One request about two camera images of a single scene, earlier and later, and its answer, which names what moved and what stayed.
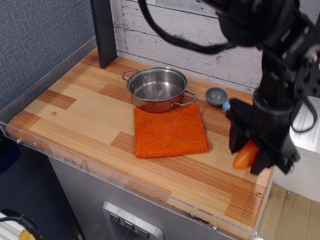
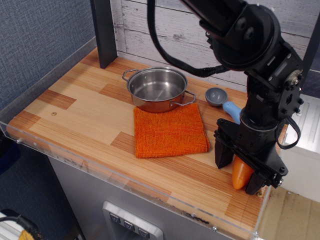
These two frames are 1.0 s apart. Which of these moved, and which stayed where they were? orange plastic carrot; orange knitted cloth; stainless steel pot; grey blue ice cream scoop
Moved: orange plastic carrot
Stayed: orange knitted cloth; grey blue ice cream scoop; stainless steel pot
